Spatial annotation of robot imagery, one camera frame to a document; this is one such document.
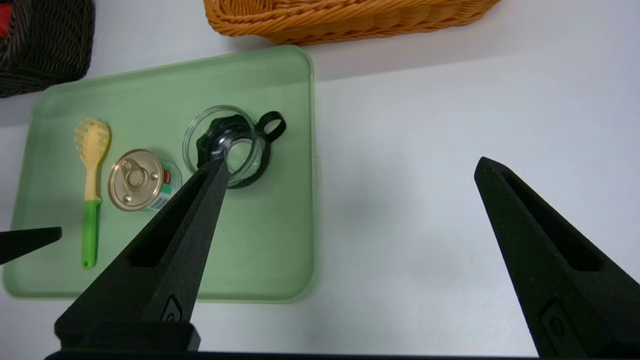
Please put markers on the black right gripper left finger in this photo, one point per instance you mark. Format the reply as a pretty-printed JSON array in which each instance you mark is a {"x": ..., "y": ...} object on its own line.
[{"x": 160, "y": 270}]

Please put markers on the light green plastic tray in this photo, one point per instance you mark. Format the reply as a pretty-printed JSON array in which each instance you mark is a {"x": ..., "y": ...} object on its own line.
[{"x": 280, "y": 240}]

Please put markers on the dark brown wicker basket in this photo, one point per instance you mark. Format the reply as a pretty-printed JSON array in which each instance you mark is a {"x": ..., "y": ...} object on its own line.
[{"x": 50, "y": 45}]

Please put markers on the orange wicker basket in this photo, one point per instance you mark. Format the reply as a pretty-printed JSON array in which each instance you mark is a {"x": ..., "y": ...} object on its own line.
[{"x": 350, "y": 20}]

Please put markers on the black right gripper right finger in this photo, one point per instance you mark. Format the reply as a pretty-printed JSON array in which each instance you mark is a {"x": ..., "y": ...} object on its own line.
[{"x": 560, "y": 270}]

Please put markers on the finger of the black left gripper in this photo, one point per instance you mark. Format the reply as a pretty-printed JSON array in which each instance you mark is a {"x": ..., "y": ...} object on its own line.
[{"x": 25, "y": 242}]

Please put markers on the tin can green label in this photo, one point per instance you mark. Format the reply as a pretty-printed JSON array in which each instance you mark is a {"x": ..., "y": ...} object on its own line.
[{"x": 135, "y": 179}]

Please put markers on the glass jar black lid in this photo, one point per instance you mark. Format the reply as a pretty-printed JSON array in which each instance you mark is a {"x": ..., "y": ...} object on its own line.
[{"x": 240, "y": 145}]

